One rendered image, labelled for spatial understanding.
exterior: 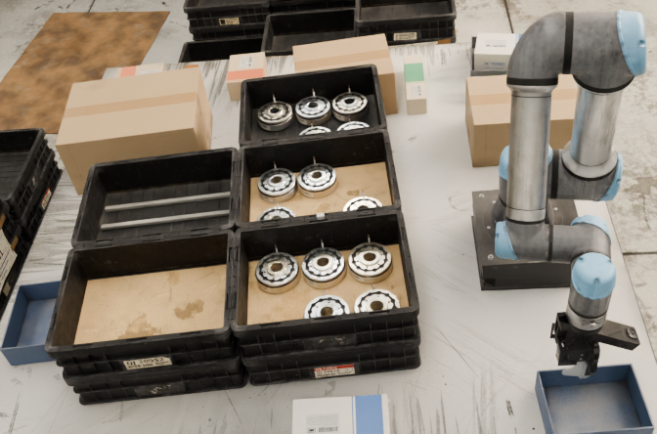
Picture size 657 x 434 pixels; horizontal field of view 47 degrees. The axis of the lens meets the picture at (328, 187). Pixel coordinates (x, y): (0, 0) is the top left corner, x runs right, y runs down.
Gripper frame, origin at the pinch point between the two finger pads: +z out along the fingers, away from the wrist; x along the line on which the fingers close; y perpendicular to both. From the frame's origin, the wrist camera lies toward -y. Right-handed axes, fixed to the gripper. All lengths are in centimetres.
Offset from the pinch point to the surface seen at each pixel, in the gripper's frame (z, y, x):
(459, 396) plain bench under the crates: 5.4, 26.4, 0.5
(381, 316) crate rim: -17.3, 41.8, -6.2
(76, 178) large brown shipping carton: -1, 128, -77
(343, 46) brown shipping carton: -10, 46, -117
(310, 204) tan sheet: -8, 58, -50
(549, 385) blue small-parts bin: 4.2, 6.8, 0.2
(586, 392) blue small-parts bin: 4.9, -0.6, 2.2
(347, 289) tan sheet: -8, 49, -22
